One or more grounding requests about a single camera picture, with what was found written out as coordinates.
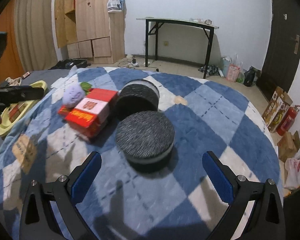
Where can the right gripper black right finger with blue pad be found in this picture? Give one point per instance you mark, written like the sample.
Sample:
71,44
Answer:
266,220

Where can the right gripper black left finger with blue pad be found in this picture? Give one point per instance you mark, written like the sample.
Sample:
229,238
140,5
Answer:
37,218

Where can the red Diamond cigarette pack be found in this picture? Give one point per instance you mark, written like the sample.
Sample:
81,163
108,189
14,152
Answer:
16,110

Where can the purple plush toy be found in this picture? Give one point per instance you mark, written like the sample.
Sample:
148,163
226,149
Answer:
75,93

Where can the grey fabric round speaker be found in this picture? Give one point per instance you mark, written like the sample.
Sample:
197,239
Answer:
146,137

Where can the small red box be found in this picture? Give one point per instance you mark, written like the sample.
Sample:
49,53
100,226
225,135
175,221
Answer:
64,111

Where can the yellow plastic basin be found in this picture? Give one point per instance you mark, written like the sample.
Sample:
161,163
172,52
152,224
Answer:
6,125

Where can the beige orange curtains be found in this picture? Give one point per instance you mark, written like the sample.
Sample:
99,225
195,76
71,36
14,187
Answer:
30,45

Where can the black suitcase on floor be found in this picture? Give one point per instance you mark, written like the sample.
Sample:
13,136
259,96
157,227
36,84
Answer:
69,63

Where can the blue white checkered blanket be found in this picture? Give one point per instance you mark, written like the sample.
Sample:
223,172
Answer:
147,188

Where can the red white cigarette carton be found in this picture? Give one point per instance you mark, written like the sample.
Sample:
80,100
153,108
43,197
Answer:
90,115

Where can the wooden wardrobe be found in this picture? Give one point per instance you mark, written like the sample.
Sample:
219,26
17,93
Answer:
85,29

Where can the red fire extinguisher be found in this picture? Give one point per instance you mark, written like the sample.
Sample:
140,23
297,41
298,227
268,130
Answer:
288,120

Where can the white bag hanging on wardrobe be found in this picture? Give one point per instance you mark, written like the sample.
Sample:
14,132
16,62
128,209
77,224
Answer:
115,6

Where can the brown cardboard boxes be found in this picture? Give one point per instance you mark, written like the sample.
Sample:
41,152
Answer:
276,109

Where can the pink plastic bag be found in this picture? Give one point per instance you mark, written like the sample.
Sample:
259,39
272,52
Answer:
233,72

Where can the dark brown door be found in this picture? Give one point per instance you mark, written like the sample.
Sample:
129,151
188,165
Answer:
283,54

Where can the black frame folding table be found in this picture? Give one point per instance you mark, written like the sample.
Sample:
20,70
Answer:
180,41

